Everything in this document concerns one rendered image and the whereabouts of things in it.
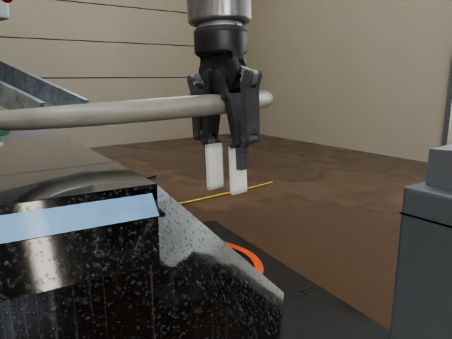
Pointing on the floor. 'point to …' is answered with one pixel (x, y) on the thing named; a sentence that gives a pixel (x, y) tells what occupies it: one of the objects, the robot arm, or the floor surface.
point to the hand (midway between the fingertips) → (225, 169)
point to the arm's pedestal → (424, 266)
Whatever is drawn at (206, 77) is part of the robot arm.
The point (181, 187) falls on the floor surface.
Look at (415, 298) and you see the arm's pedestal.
